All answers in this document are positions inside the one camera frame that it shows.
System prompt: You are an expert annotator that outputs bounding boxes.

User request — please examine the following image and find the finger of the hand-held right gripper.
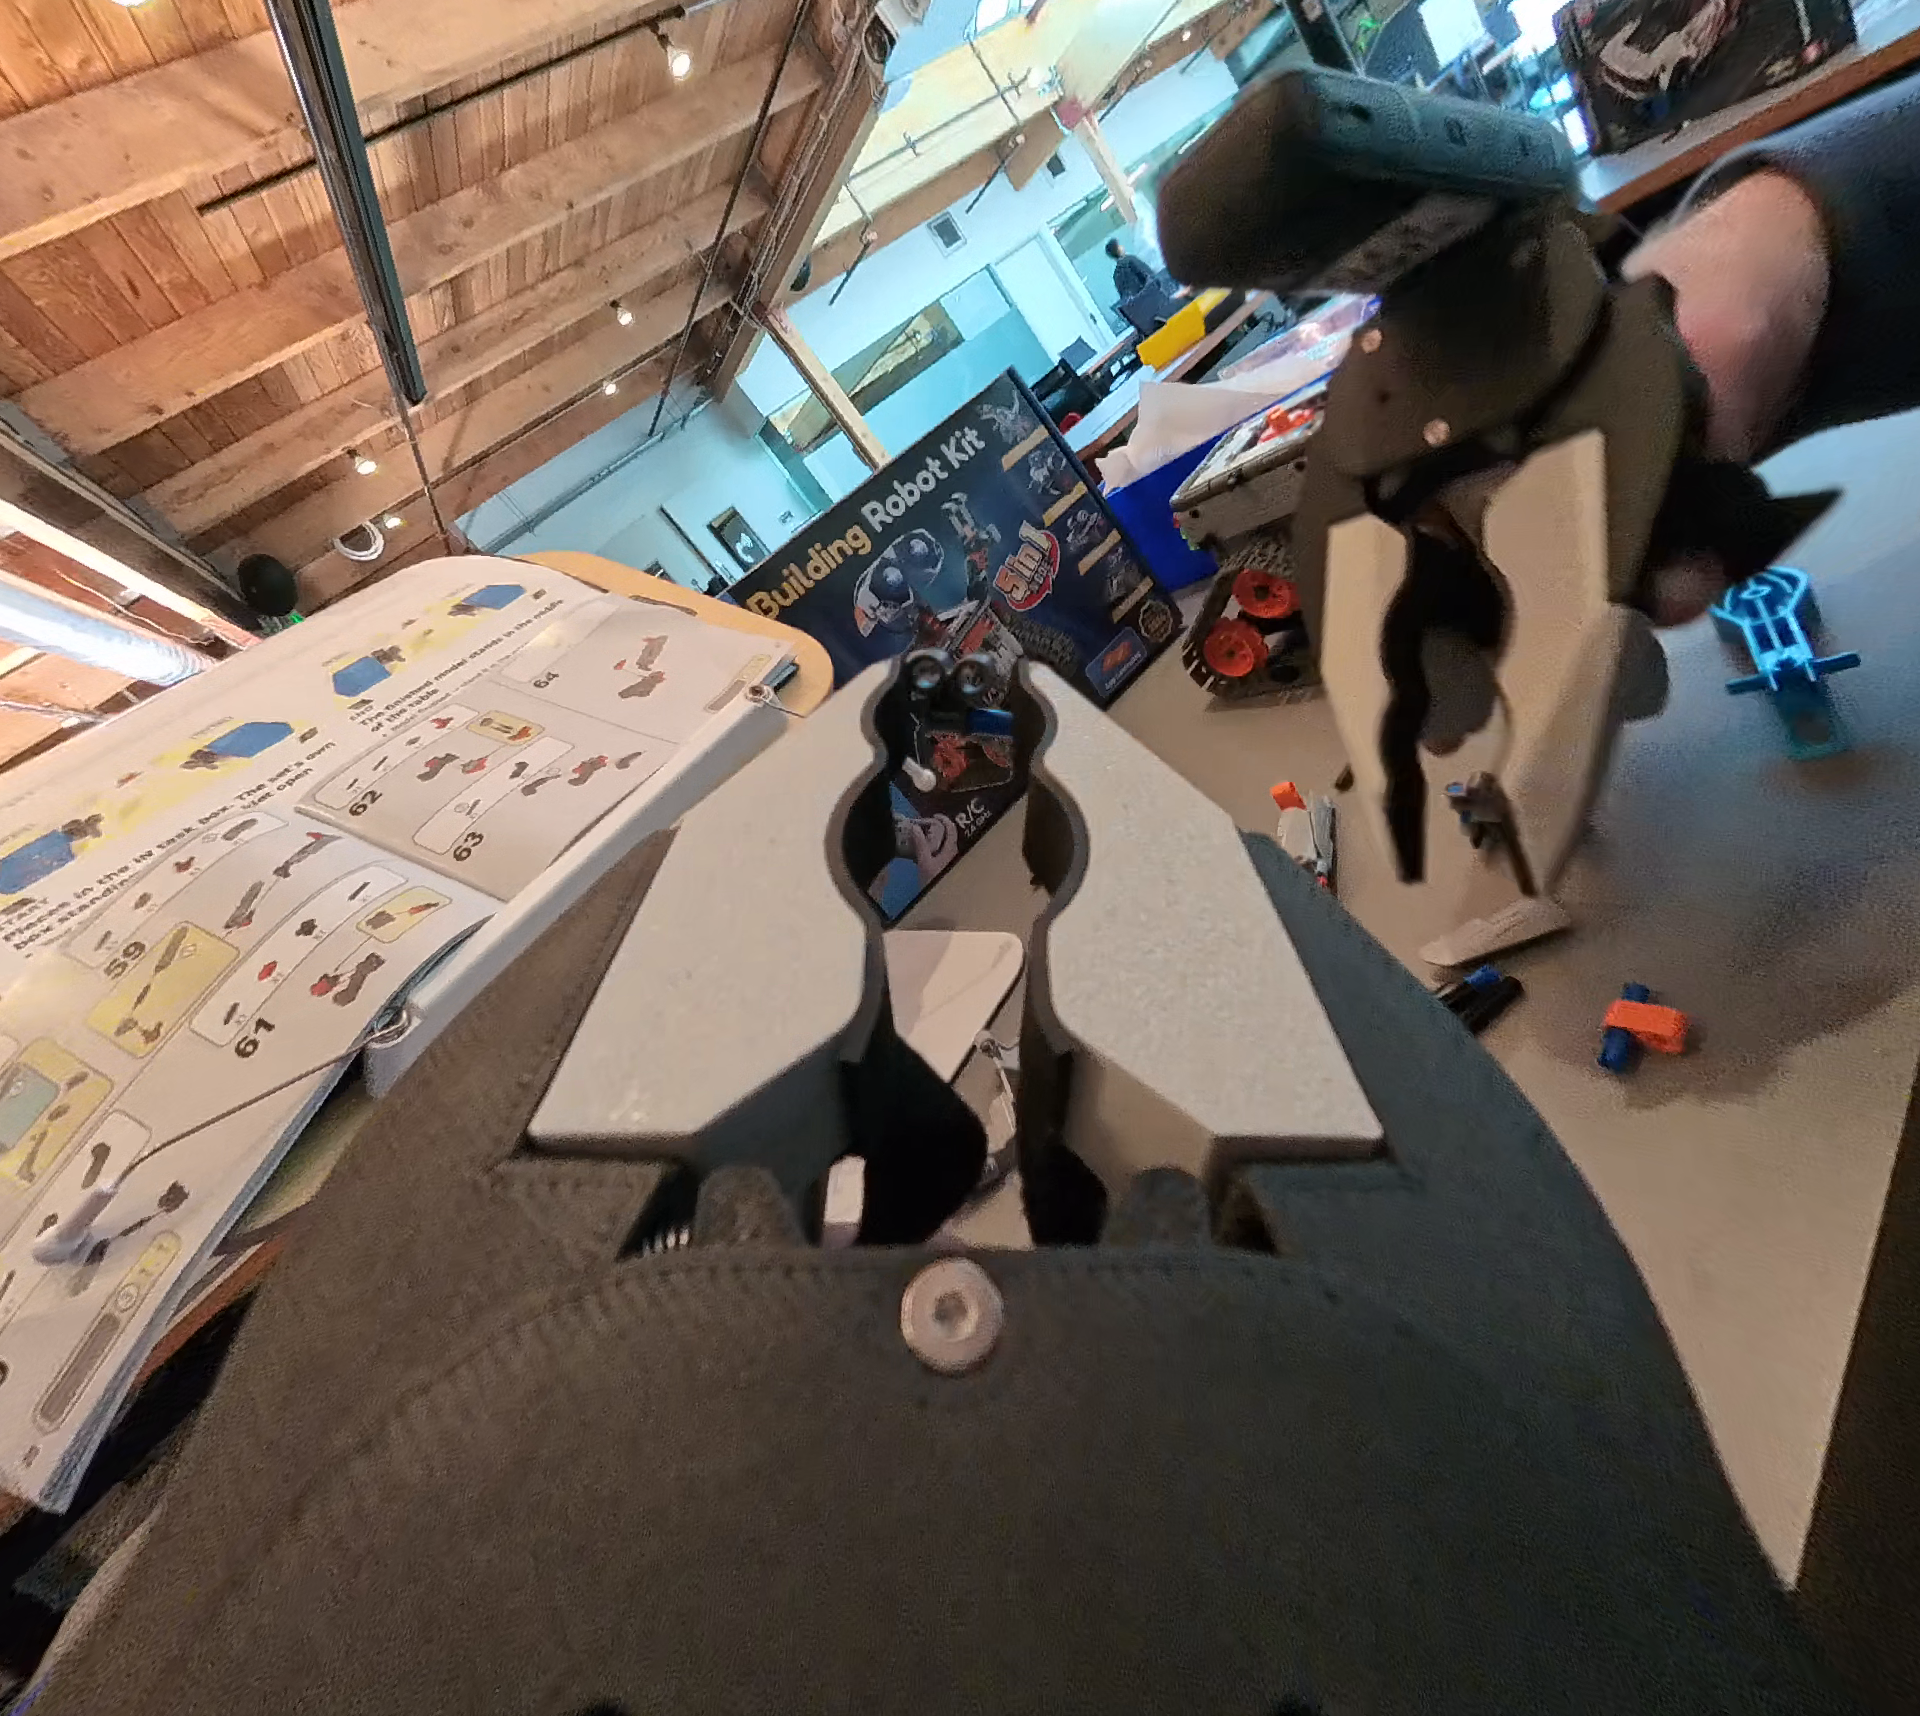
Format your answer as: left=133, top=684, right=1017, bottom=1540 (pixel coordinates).
left=1286, top=510, right=1432, bottom=884
left=1475, top=426, right=1670, bottom=904

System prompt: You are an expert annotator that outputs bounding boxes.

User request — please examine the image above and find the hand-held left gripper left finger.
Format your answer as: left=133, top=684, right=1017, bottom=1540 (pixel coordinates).
left=529, top=658, right=902, bottom=1185

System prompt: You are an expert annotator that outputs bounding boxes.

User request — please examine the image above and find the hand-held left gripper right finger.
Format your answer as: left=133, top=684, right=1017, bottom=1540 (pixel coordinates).
left=1017, top=658, right=1386, bottom=1169

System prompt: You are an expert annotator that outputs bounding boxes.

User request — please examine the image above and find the dark grey double-hole connector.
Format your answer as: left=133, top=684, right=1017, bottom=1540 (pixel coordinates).
left=899, top=651, right=1014, bottom=743

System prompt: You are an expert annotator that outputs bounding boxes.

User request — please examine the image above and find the orange connector piece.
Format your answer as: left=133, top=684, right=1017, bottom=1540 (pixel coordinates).
left=1597, top=982, right=1692, bottom=1076

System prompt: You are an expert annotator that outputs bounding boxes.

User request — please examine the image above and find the person's right hand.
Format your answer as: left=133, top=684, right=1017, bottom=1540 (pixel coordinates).
left=1623, top=169, right=1844, bottom=469

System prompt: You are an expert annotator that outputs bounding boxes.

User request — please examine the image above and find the tracked toy robot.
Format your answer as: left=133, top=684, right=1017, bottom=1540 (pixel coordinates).
left=1170, top=395, right=1353, bottom=709

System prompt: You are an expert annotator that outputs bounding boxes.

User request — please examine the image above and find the grey white orange assembly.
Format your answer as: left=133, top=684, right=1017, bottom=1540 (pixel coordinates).
left=1267, top=779, right=1342, bottom=897

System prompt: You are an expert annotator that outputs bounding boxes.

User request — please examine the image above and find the blue tagged storage bin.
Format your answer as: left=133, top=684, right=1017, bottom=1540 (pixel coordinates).
left=1101, top=458, right=1220, bottom=593

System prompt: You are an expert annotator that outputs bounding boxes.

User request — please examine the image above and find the light blue plastic tool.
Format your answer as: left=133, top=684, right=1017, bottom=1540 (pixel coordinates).
left=1711, top=565, right=1863, bottom=764

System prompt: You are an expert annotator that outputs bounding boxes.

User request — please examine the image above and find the white book stand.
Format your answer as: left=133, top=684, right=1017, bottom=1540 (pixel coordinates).
left=360, top=548, right=1028, bottom=1106

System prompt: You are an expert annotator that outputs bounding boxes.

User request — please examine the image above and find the white crumpled paper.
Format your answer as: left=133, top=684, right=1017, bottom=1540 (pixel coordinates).
left=1117, top=380, right=1277, bottom=493

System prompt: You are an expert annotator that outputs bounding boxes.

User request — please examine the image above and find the black connector with blue pin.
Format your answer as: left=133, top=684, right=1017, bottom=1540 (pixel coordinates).
left=1434, top=964, right=1526, bottom=1037

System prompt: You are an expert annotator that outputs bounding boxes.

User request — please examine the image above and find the silver wedge piece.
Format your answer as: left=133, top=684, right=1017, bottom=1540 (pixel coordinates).
left=1417, top=897, right=1576, bottom=970

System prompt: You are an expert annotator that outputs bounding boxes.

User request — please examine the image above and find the yellow bin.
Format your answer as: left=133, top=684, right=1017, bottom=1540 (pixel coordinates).
left=1135, top=287, right=1235, bottom=372

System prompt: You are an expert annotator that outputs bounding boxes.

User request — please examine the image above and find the dark blue robot kit box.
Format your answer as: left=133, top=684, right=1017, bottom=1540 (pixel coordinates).
left=728, top=370, right=1189, bottom=927

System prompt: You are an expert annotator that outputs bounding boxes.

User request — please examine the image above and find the instruction booklet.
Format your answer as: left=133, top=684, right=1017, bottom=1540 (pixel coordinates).
left=0, top=555, right=799, bottom=1516

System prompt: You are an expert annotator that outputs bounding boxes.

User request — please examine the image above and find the silver air duct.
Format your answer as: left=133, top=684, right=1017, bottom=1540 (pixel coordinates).
left=0, top=567, right=228, bottom=694

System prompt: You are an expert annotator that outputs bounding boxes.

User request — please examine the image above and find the black ceiling rail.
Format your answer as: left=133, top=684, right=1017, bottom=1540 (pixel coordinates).
left=195, top=0, right=432, bottom=404

